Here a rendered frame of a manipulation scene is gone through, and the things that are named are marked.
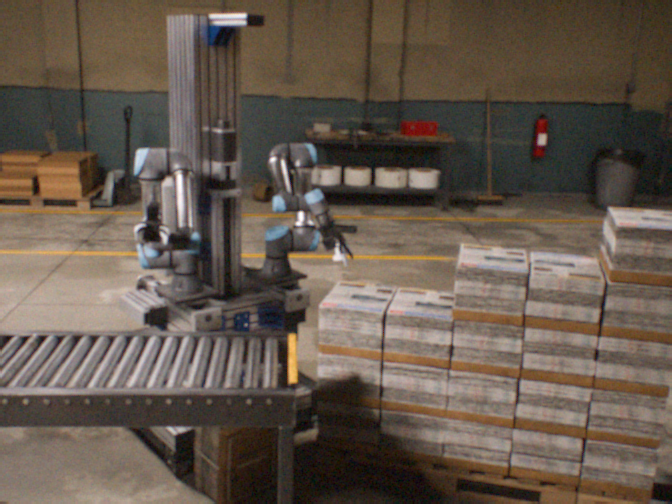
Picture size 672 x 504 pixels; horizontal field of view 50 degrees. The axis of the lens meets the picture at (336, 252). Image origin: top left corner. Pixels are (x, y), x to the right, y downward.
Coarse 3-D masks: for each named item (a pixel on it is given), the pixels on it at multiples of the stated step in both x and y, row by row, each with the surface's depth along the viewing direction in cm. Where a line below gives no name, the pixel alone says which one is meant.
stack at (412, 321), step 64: (320, 320) 319; (384, 320) 316; (448, 320) 304; (320, 384) 326; (384, 384) 318; (448, 384) 311; (512, 384) 305; (320, 448) 335; (448, 448) 320; (512, 448) 312; (576, 448) 305
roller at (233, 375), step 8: (232, 344) 282; (240, 344) 280; (232, 352) 273; (240, 352) 273; (232, 360) 265; (240, 360) 267; (232, 368) 258; (240, 368) 261; (232, 376) 252; (240, 376) 258; (232, 384) 246
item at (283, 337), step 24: (24, 336) 281; (48, 336) 282; (96, 336) 283; (144, 336) 284; (168, 336) 285; (192, 336) 286; (216, 336) 286; (240, 336) 287; (264, 336) 288; (288, 336) 288; (120, 360) 286; (192, 360) 288; (288, 360) 291
